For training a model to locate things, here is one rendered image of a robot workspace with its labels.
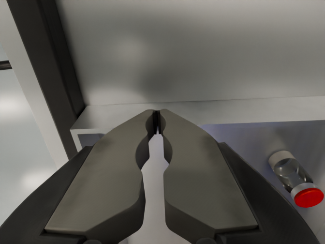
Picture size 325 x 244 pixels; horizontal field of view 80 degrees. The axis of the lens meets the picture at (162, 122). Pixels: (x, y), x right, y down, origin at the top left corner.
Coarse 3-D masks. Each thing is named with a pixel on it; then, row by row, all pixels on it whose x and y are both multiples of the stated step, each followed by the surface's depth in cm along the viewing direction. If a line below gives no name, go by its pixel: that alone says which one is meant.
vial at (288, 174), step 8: (280, 152) 18; (288, 152) 18; (272, 160) 18; (280, 160) 17; (288, 160) 17; (296, 160) 17; (272, 168) 18; (280, 168) 17; (288, 168) 16; (296, 168) 16; (280, 176) 17; (288, 176) 16; (296, 176) 16; (304, 176) 15; (288, 184) 16; (296, 184) 15; (304, 184) 15; (312, 184) 15; (288, 192) 16; (296, 192) 15
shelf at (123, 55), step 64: (0, 0) 12; (64, 0) 12; (128, 0) 12; (192, 0) 12; (256, 0) 12; (320, 0) 12; (128, 64) 14; (192, 64) 14; (256, 64) 14; (320, 64) 14
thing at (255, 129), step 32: (320, 96) 15; (96, 128) 13; (224, 128) 13; (256, 128) 17; (288, 128) 17; (320, 128) 17; (160, 160) 19; (256, 160) 19; (320, 160) 19; (160, 192) 21; (160, 224) 25; (320, 224) 25
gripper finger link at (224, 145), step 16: (224, 144) 9; (240, 160) 8; (240, 176) 7; (256, 176) 7; (256, 192) 7; (272, 192) 6; (256, 208) 6; (272, 208) 6; (288, 208) 6; (272, 224) 6; (288, 224) 6; (304, 224) 6; (224, 240) 5; (240, 240) 5; (256, 240) 5; (272, 240) 5; (288, 240) 5; (304, 240) 5
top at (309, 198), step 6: (300, 192) 15; (306, 192) 14; (312, 192) 14; (318, 192) 14; (294, 198) 15; (300, 198) 15; (306, 198) 15; (312, 198) 15; (318, 198) 15; (300, 204) 15; (306, 204) 15; (312, 204) 15
